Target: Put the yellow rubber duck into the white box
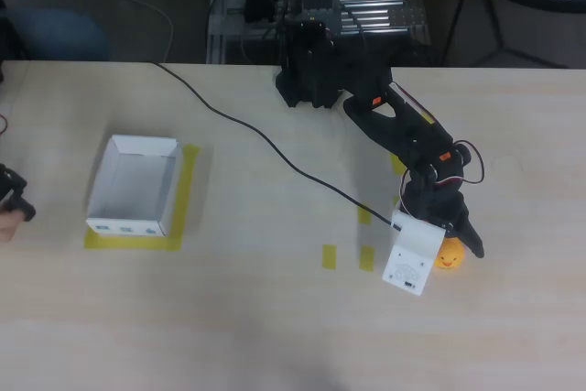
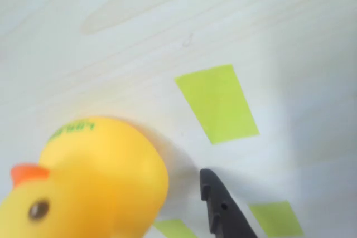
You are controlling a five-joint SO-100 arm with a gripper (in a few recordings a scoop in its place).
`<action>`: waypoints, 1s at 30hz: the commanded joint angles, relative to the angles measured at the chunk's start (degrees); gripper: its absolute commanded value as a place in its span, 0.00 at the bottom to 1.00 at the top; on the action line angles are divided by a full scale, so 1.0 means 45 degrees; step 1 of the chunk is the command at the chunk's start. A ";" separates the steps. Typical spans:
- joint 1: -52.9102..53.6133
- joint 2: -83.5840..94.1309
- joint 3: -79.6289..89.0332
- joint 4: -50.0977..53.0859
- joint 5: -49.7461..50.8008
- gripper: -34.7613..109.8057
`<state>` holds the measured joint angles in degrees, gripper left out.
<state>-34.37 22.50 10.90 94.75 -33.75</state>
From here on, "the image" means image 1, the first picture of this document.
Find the yellow rubber duck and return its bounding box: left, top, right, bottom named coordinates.
left=432, top=237, right=468, bottom=271

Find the white cardboard box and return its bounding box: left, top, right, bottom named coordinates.
left=85, top=134, right=180, bottom=239

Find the person's hand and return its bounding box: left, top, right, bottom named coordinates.
left=0, top=210, right=24, bottom=244

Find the long yellow tape strip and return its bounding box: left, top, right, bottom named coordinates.
left=83, top=229, right=183, bottom=253
left=162, top=143, right=201, bottom=253

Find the blue chair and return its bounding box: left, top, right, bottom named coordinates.
left=0, top=8, right=111, bottom=61

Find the white gripper camera housing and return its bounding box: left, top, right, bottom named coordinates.
left=382, top=210, right=448, bottom=299

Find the black camera cable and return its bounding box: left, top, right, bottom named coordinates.
left=152, top=60, right=404, bottom=230

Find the metal roller conveyor frame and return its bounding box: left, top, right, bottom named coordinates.
left=206, top=0, right=432, bottom=65

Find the white floor cable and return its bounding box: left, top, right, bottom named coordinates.
left=91, top=0, right=176, bottom=62

